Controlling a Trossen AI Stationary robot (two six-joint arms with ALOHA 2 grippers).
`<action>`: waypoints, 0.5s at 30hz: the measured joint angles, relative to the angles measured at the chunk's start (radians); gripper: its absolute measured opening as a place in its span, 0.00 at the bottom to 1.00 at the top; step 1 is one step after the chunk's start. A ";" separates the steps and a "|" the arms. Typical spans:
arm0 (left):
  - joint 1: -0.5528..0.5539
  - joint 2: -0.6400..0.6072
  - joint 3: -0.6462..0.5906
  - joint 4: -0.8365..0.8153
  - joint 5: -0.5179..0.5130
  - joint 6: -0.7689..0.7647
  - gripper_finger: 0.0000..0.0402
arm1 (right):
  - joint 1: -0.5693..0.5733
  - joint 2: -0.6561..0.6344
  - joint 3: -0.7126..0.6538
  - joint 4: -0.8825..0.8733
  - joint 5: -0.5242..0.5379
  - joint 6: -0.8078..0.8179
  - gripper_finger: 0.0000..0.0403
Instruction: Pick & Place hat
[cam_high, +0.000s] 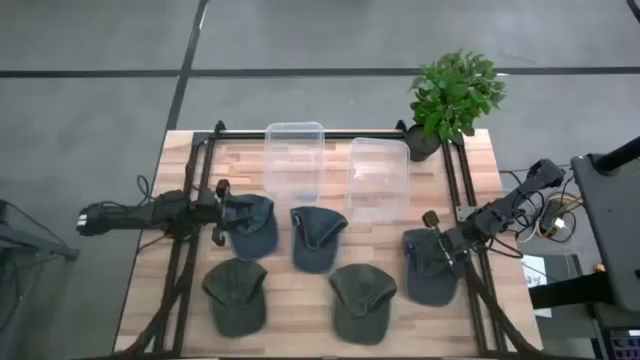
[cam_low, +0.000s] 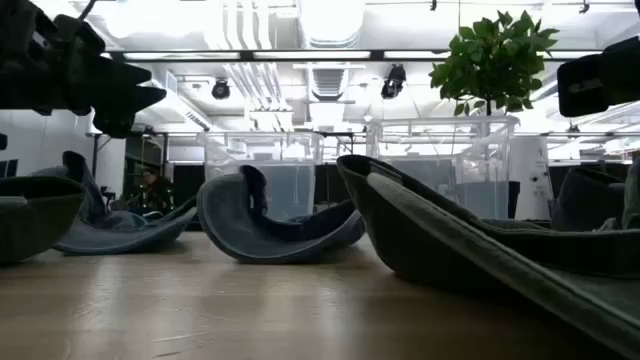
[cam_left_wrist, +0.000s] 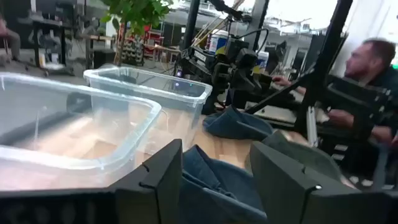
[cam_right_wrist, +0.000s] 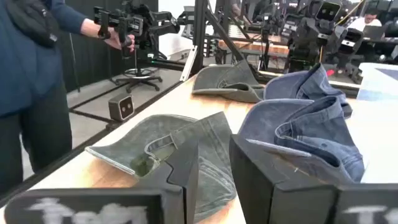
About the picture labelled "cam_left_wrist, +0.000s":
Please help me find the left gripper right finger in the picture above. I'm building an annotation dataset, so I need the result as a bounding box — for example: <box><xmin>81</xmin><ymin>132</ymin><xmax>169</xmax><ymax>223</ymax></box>
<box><xmin>248</xmin><ymin>141</ymin><xmax>364</xmax><ymax>224</ymax></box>

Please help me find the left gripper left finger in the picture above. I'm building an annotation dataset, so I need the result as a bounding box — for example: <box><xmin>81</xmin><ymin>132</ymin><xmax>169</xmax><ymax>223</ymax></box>
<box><xmin>108</xmin><ymin>139</ymin><xmax>184</xmax><ymax>224</ymax></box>

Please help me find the green denim cap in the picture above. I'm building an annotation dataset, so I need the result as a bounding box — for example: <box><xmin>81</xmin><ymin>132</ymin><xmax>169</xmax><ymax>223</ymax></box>
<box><xmin>261</xmin><ymin>129</ymin><xmax>357</xmax><ymax>190</ymax></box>

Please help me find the blue denim cap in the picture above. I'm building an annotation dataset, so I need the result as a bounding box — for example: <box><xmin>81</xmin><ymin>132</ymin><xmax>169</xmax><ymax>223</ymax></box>
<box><xmin>179</xmin><ymin>144</ymin><xmax>269</xmax><ymax>224</ymax></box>
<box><xmin>202</xmin><ymin>105</ymin><xmax>275</xmax><ymax>141</ymax></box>

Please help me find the white blue wipes canister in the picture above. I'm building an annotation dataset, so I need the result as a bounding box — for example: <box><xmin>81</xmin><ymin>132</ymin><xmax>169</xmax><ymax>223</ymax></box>
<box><xmin>253</xmin><ymin>51</ymin><xmax>270</xmax><ymax>75</ymax></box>
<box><xmin>207</xmin><ymin>29</ymin><xmax>230</xmax><ymax>56</ymax></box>

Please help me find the clear plastic bin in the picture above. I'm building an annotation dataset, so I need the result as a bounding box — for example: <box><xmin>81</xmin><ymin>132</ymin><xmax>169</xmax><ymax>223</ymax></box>
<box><xmin>83</xmin><ymin>66</ymin><xmax>213</xmax><ymax>156</ymax></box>
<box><xmin>0</xmin><ymin>72</ymin><xmax>162</xmax><ymax>190</ymax></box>

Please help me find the green leafy plant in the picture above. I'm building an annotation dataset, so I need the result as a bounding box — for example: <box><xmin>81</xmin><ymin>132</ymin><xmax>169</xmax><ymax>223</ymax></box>
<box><xmin>98</xmin><ymin>0</ymin><xmax>174</xmax><ymax>67</ymax></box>

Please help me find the person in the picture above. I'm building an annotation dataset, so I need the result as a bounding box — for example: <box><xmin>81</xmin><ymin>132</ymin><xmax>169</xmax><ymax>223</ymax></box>
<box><xmin>0</xmin><ymin>17</ymin><xmax>22</xmax><ymax>62</ymax></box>
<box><xmin>272</xmin><ymin>37</ymin><xmax>398</xmax><ymax>150</ymax></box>

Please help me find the black background table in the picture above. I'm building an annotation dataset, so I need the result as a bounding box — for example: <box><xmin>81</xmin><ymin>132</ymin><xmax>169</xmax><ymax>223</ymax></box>
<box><xmin>29</xmin><ymin>17</ymin><xmax>68</xmax><ymax>68</ymax></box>

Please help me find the black cable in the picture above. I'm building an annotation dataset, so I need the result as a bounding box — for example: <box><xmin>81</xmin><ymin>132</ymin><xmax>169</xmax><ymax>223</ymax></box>
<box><xmin>231</xmin><ymin>27</ymin><xmax>270</xmax><ymax>55</ymax></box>

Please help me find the black frame post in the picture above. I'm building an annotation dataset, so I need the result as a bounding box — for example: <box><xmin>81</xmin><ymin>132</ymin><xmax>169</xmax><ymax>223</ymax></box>
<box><xmin>182</xmin><ymin>0</ymin><xmax>201</xmax><ymax>50</ymax></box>

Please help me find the black frame strut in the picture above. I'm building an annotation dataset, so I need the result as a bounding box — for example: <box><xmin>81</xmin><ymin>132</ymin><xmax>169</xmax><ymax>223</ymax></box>
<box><xmin>245</xmin><ymin>0</ymin><xmax>354</xmax><ymax>138</ymax></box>

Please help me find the black metal bracket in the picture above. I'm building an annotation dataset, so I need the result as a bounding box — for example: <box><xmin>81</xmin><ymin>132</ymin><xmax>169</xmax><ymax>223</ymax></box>
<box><xmin>323</xmin><ymin>74</ymin><xmax>398</xmax><ymax>147</ymax></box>

